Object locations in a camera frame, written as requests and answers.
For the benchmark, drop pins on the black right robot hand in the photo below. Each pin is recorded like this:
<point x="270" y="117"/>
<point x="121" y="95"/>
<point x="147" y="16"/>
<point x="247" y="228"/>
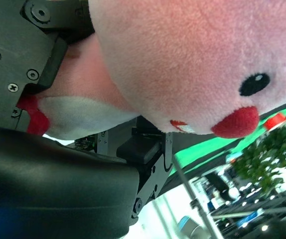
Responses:
<point x="45" y="189"/>

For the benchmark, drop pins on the pink plush doll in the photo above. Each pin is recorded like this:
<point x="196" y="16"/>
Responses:
<point x="183" y="62"/>

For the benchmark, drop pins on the grey metal pole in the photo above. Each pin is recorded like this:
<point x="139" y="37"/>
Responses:
<point x="195" y="199"/>

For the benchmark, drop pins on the green leafy plant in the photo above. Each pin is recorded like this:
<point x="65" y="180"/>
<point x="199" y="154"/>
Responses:
<point x="270" y="154"/>

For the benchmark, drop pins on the red round object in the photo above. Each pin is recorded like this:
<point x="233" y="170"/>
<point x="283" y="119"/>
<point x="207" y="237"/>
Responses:
<point x="275" y="122"/>

